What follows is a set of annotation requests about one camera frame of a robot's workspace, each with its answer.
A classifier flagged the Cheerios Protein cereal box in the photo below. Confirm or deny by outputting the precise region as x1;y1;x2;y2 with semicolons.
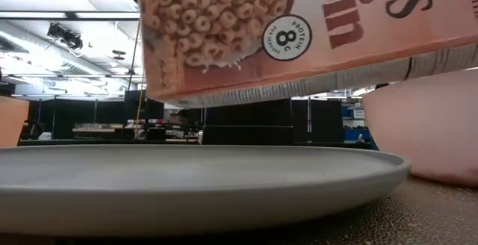
136;0;478;110

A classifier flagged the large pale bowl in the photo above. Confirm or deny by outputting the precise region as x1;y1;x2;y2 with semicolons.
362;68;478;187

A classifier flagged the wide black monitor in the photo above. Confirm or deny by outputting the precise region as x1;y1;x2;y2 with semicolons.
124;90;166;126

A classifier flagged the wooden background desk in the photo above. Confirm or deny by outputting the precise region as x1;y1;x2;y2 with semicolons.
72;126;126;134

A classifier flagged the black office chair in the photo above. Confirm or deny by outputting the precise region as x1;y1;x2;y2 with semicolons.
20;120;46;141

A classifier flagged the orange plastic cup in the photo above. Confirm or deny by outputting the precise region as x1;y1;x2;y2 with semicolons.
0;95;31;149

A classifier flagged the black plastic container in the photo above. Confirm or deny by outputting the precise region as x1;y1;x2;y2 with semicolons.
201;98;295;146

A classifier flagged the large grey plate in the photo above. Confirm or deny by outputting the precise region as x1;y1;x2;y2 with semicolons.
0;143;412;238

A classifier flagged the black partition panel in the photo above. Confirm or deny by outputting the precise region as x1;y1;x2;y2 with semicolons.
310;99;345;144
293;99;309;144

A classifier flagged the black hanging cable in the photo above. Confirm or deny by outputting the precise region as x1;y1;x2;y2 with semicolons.
126;19;142;91

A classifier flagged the black camera with cables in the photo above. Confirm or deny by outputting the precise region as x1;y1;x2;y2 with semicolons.
46;22;84;51

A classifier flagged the thin yellowish hanging cable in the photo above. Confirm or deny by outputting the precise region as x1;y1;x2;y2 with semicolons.
134;67;146;136

